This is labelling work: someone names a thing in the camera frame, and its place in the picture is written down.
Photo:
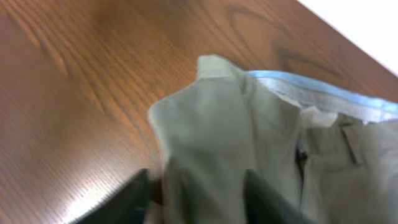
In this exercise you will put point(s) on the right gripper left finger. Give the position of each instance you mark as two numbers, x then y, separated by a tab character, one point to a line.
126	206

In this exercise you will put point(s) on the khaki shorts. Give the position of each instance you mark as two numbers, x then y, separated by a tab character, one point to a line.
329	152

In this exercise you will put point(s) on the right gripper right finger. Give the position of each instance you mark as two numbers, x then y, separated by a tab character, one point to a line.
264	205

